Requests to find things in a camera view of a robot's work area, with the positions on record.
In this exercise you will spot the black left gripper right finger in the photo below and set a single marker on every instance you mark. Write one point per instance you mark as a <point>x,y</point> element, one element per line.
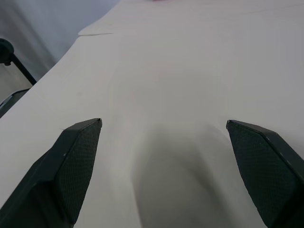
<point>266,175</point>

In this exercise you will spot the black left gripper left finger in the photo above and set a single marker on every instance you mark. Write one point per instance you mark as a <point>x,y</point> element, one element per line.
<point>59,175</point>

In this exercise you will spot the dark framed panel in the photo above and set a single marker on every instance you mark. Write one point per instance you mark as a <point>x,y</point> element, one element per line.
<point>9,99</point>

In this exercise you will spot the black metal stand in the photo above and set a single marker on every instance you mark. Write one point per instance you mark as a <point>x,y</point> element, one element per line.
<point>14,59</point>

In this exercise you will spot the pink object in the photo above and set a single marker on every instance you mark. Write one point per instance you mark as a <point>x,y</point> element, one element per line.
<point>159,0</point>

